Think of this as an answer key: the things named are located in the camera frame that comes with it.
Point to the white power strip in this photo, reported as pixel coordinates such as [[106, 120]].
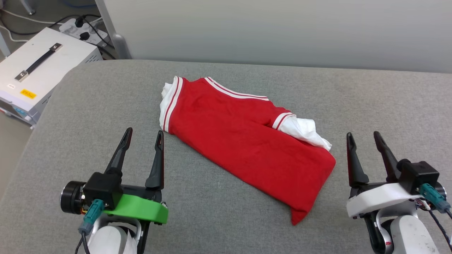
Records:
[[70, 30]]

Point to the white equipment box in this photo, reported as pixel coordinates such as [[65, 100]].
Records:
[[60, 70]]

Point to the grey fabric sofa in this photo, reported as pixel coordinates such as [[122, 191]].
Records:
[[247, 229]]

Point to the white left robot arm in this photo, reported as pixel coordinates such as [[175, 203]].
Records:
[[109, 240]]

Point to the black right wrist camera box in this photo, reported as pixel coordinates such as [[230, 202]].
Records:
[[420, 174]]

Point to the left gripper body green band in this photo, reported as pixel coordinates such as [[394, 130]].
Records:
[[141, 208]]

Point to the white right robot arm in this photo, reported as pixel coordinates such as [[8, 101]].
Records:
[[409, 236]]

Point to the grey furniture leg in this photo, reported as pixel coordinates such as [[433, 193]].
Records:
[[27, 6]]

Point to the teal right camera connector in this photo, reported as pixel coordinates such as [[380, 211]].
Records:
[[434, 197]]

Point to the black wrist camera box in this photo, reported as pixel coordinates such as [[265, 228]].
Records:
[[102, 187], [420, 174]]

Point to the yellow warning label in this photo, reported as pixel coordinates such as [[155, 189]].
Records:
[[28, 94]]

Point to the teal camera connector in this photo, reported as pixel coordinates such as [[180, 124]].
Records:
[[92, 213], [434, 197]]

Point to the red basketball jersey white trim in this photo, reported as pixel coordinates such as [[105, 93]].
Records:
[[229, 134]]

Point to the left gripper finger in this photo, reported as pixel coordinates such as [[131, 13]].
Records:
[[122, 148], [158, 165]]

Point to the grey metal post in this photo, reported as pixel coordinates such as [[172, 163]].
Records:
[[109, 24]]

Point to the teal left camera connector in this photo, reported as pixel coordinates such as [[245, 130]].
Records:
[[92, 213]]

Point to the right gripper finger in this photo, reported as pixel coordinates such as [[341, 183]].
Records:
[[388, 158], [353, 165]]

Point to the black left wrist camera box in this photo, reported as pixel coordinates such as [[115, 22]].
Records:
[[102, 187]]

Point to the black power plug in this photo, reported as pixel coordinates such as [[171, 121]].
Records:
[[79, 22], [84, 36]]

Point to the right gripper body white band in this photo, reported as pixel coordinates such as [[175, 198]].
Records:
[[381, 197]]

